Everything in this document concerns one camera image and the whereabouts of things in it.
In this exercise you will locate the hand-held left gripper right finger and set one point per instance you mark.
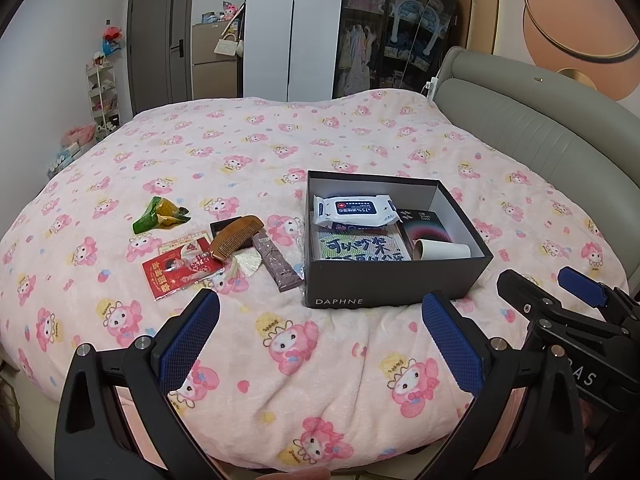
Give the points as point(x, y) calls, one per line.
point(450, 345)

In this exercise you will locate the white plug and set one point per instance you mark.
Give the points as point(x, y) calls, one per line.
point(431, 85)

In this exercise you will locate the pink floor item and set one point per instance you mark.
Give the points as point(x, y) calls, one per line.
point(80, 134)

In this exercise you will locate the black box with pink swirl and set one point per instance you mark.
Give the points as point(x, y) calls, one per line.
point(425, 230)

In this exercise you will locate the wooden comb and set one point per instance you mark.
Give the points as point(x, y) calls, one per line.
point(235, 237)

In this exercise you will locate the dark grey door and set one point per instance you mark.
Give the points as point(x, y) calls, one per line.
point(155, 35)

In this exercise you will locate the white shelf rack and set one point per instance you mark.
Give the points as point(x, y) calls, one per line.
point(102, 100)

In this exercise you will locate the grey padded headboard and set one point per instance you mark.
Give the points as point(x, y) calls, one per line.
point(525, 125)

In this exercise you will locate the cream card with red print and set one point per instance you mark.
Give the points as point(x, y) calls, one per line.
point(185, 245)

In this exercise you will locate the small boxes on floor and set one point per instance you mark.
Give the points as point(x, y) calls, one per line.
point(62, 160)

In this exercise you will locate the small black box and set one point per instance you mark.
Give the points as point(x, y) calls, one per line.
point(218, 226)

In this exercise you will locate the dark glass cabinet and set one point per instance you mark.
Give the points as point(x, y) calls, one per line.
point(360, 0)

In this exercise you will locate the beige cabinet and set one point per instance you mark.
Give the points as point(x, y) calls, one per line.
point(210, 75)

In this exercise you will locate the green snack wrapper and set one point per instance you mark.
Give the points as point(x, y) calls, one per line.
point(155, 217)

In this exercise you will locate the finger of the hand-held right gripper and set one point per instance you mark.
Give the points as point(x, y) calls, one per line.
point(525, 300)
point(580, 285)

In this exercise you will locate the black shoe box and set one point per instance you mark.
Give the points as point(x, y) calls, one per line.
point(380, 280)

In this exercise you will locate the pink printed blanket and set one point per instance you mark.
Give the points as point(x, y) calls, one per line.
point(300, 150)

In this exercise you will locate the pink plush toy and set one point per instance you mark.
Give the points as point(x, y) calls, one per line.
point(231, 10)

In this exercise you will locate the white wet wipes pack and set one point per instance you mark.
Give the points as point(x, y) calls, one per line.
point(355, 210)

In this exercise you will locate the patterned packet with script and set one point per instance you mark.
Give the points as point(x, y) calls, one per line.
point(350, 247)

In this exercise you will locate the red packet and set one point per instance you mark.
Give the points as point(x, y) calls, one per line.
point(170, 272)

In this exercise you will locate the round wall decoration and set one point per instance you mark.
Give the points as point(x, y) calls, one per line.
point(575, 20)

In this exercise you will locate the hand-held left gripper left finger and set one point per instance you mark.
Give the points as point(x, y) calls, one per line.
point(192, 335)

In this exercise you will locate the black skateboard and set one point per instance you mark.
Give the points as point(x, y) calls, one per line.
point(445, 5)

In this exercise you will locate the hanging light clothes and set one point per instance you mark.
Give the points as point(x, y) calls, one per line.
point(357, 55)

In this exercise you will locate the white handbag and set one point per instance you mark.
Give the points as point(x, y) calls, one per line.
point(226, 47)

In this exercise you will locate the white wardrobe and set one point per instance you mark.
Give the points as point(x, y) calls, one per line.
point(270, 25)

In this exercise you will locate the blue plush toy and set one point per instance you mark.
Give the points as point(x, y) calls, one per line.
point(402, 10)

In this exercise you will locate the brown tube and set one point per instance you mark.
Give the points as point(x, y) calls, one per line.
point(277, 265)

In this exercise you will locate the red and blue bouquet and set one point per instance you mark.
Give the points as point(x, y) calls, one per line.
point(111, 40)

